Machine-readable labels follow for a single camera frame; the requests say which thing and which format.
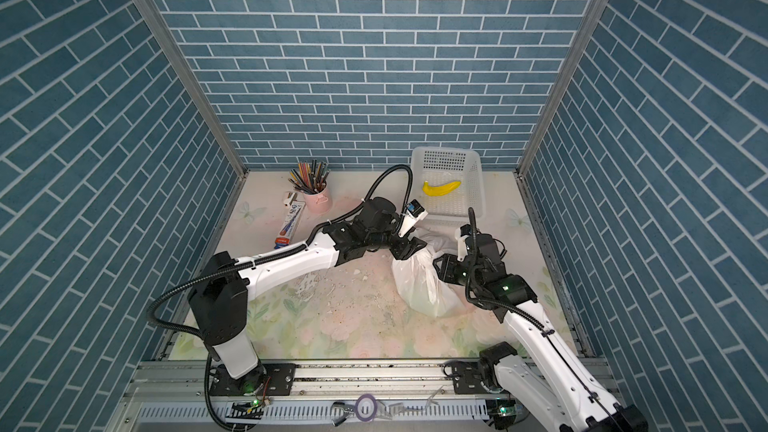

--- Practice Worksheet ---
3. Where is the white plastic bag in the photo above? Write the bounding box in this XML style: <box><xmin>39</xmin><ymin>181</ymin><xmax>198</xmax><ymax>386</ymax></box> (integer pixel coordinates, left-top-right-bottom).
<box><xmin>392</xmin><ymin>228</ymin><xmax>466</xmax><ymax>318</ymax></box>

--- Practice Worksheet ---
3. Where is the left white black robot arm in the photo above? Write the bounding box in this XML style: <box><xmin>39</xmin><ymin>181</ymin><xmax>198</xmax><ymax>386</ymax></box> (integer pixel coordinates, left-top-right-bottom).
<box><xmin>188</xmin><ymin>197</ymin><xmax>428</xmax><ymax>382</ymax></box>

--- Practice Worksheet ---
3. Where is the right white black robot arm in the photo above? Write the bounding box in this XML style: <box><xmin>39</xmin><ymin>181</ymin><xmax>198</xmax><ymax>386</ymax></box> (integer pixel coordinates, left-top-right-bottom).
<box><xmin>436</xmin><ymin>225</ymin><xmax>649</xmax><ymax>431</ymax></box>

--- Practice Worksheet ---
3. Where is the yellow banana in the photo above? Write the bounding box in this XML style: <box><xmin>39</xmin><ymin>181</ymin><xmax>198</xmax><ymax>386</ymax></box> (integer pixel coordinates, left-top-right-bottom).
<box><xmin>422</xmin><ymin>180</ymin><xmax>462</xmax><ymax>197</ymax></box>

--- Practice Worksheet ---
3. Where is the white plastic basket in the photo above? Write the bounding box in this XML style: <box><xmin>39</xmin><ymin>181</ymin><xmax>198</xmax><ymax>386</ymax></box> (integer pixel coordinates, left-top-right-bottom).
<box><xmin>410</xmin><ymin>146</ymin><xmax>486</xmax><ymax>224</ymax></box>

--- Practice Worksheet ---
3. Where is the pink pencil cup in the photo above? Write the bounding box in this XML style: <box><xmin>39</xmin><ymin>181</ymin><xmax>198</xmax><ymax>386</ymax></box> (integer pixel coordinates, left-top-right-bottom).
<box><xmin>303</xmin><ymin>185</ymin><xmax>333</xmax><ymax>215</ymax></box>

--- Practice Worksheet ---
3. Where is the coloured pencils bundle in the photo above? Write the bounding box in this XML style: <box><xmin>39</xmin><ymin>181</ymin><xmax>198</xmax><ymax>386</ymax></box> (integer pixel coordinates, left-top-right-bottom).
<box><xmin>288</xmin><ymin>160</ymin><xmax>330</xmax><ymax>195</ymax></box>

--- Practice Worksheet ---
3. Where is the toothpaste tube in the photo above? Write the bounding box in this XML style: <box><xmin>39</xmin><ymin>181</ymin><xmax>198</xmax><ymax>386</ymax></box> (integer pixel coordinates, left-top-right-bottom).
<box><xmin>274</xmin><ymin>201</ymin><xmax>305</xmax><ymax>249</ymax></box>

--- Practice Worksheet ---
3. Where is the purple tape roll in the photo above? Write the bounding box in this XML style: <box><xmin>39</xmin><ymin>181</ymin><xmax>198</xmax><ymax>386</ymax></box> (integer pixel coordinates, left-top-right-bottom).
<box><xmin>354</xmin><ymin>394</ymin><xmax>379</xmax><ymax>422</ymax></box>

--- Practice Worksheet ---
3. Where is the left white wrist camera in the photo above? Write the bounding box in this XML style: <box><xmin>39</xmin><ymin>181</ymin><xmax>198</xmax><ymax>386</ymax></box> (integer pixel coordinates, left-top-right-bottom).
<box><xmin>398</xmin><ymin>200</ymin><xmax>428</xmax><ymax>238</ymax></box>

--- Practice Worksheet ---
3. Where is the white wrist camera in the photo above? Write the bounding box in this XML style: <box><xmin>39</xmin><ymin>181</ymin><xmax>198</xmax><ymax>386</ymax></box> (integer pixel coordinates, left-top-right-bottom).
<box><xmin>398</xmin><ymin>200</ymin><xmax>428</xmax><ymax>238</ymax></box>
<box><xmin>455</xmin><ymin>224</ymin><xmax>474</xmax><ymax>262</ymax></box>

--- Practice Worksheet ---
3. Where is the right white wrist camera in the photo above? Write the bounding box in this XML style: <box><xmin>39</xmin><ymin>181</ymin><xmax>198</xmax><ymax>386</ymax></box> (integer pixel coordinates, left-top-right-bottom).
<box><xmin>455</xmin><ymin>224</ymin><xmax>474</xmax><ymax>262</ymax></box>

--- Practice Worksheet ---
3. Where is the left black cable conduit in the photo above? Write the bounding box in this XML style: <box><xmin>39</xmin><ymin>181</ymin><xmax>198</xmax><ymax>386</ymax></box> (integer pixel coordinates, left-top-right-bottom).
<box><xmin>147</xmin><ymin>163</ymin><xmax>415</xmax><ymax>340</ymax></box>

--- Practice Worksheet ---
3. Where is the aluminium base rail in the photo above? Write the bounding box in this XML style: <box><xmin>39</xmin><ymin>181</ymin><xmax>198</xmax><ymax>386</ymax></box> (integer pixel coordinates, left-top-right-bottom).
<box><xmin>104</xmin><ymin>357</ymin><xmax>637</xmax><ymax>432</ymax></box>

